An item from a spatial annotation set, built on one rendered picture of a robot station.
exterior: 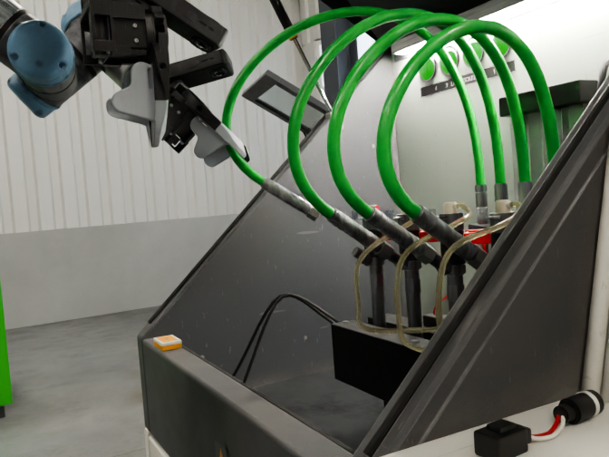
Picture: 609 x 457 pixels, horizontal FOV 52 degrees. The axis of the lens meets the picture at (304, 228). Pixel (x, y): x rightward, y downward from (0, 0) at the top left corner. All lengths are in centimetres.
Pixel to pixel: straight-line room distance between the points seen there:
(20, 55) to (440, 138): 70
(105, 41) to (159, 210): 684
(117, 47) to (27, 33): 18
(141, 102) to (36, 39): 20
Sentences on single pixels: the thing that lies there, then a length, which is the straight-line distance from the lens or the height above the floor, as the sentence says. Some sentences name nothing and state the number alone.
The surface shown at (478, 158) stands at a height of 120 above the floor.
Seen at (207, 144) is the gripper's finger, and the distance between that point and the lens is 90.
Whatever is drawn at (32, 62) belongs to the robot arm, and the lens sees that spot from 86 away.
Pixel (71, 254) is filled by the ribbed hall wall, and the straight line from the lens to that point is 728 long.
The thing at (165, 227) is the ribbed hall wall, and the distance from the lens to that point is 753.
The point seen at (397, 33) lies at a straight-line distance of 70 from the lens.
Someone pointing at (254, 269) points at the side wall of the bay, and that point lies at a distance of 111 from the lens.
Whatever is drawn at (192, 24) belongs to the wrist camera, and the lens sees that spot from 76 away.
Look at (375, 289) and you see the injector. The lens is 86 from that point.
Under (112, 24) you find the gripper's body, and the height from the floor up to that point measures 136.
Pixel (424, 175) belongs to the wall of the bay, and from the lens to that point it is 121.
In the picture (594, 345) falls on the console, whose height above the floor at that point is 102.
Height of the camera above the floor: 116
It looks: 3 degrees down
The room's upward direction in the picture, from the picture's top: 4 degrees counter-clockwise
